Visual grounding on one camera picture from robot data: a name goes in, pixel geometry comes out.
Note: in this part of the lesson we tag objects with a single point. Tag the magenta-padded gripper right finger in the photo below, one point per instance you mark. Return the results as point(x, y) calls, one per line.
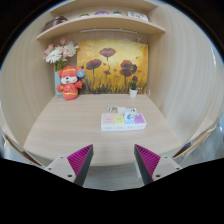
point(155, 165)

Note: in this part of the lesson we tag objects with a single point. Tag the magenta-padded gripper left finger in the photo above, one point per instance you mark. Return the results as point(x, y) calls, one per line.
point(71, 165)

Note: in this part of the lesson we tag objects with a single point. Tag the pastel multicolour power strip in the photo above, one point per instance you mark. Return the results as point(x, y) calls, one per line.
point(113, 122)

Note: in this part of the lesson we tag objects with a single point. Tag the white power adapter block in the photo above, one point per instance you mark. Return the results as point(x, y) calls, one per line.
point(121, 109)

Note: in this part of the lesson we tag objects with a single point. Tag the grey round power plug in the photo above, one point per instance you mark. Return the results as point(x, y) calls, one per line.
point(111, 107)

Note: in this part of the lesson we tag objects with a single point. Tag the small green plant white pot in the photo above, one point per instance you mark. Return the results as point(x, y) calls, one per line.
point(133, 91)

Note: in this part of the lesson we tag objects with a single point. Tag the red plush toy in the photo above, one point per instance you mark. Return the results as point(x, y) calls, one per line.
point(70, 86)

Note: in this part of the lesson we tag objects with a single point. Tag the pale blue vase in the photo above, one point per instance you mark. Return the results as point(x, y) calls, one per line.
point(57, 81)

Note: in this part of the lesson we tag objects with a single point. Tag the yellow poppy flower painting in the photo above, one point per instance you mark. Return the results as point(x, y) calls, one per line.
point(113, 73)

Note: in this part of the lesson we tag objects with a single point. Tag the pink and white flower bouquet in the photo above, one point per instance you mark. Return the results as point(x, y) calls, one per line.
point(61, 53)

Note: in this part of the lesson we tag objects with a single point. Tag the white light bar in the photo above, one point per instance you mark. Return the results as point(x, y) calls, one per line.
point(108, 30)

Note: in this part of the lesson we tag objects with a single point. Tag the wooden shelf unit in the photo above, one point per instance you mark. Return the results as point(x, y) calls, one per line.
point(100, 23)

